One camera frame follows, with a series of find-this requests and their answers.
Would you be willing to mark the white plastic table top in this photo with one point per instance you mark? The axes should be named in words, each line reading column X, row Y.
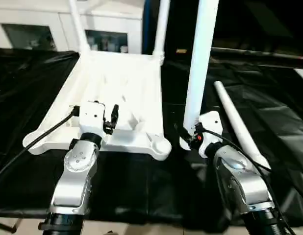
column 112, row 85

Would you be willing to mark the white plastic table leg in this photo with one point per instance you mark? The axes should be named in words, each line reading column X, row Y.
column 161, row 27
column 79, row 24
column 200, row 61
column 239, row 122

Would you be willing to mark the black plastic mat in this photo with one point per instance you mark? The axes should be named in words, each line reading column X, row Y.
column 154, row 183

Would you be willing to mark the small white cup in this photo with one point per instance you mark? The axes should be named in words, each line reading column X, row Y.
column 123, row 49

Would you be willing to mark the small tan tape piece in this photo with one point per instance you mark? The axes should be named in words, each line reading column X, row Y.
column 181, row 51

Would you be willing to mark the long dark metal rod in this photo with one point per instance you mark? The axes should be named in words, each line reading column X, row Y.
column 264, row 54

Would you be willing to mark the white flat board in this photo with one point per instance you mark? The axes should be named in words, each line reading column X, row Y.
column 302, row 76

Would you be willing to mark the white cabinet with glass doors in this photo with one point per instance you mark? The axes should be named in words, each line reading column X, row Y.
column 31, row 14

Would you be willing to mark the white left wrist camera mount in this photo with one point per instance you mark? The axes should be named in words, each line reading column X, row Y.
column 91, row 117

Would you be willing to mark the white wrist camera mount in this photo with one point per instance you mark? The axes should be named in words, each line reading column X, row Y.
column 91, row 117
column 212, row 124

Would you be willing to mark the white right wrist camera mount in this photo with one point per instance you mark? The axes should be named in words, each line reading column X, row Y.
column 212, row 124

